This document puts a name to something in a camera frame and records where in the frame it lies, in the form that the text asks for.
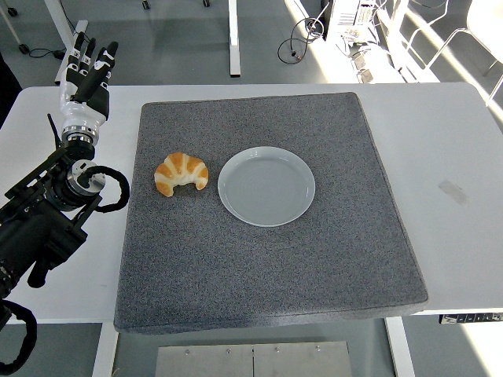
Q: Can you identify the white wire-frame chair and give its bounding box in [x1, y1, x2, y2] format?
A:
[404, 0, 503, 107]

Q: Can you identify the white table leg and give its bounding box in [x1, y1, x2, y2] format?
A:
[90, 322, 119, 377]
[384, 316, 417, 377]

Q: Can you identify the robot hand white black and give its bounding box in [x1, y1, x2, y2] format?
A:
[58, 31, 119, 133]

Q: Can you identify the grey felt mat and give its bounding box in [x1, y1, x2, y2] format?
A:
[113, 92, 429, 335]

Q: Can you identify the white desk leg with foot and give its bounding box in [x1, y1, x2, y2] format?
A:
[227, 0, 241, 77]
[43, 0, 90, 86]

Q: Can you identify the grey round plate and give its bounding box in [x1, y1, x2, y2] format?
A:
[217, 146, 317, 228]

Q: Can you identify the thin pole with black caster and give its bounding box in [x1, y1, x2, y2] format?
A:
[0, 0, 31, 55]

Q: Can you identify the croissant bread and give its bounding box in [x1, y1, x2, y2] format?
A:
[153, 152, 210, 197]

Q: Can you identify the white computer case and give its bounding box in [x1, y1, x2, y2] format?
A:
[325, 0, 380, 42]

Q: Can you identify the thin black floor cable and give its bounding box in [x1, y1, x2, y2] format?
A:
[28, 46, 67, 61]

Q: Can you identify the white power strip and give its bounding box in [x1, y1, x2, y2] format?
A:
[349, 50, 379, 84]

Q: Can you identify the black looped floor cable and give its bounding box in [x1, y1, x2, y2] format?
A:
[277, 15, 327, 64]

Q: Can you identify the black table control panel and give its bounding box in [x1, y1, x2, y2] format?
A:
[439, 312, 503, 325]

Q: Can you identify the grey metal plate with screws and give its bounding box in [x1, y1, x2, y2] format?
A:
[154, 341, 352, 377]

